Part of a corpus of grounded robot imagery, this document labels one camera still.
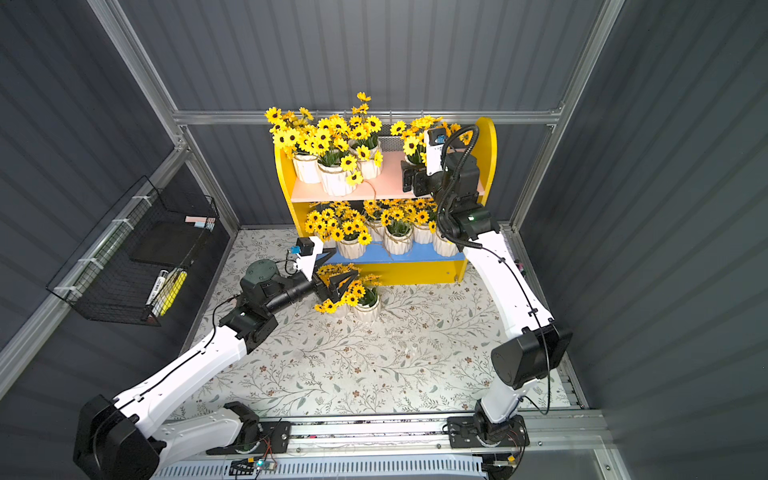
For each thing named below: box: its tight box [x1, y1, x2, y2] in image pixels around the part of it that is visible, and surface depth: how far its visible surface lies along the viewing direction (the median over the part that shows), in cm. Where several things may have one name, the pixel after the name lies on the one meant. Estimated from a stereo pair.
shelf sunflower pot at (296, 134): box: [265, 107, 321, 184], surface depth 66 cm
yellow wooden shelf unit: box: [276, 117, 498, 285], surface depth 82 cm
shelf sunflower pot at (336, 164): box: [308, 117, 357, 196], surface depth 67 cm
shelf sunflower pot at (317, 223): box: [304, 208, 337, 249], surface depth 85 cm
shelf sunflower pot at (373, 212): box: [363, 199, 385, 243], surface depth 88 cm
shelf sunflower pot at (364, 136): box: [348, 92, 383, 180], surface depth 68 cm
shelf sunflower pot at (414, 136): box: [390, 116, 461, 165], surface depth 63 cm
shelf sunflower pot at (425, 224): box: [412, 197, 438, 244], surface depth 91 cm
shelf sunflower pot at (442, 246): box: [428, 220, 459, 257], surface depth 93 cm
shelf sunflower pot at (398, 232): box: [381, 208, 414, 255], surface depth 91 cm
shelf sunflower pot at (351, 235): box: [331, 209, 373, 260], surface depth 84 cm
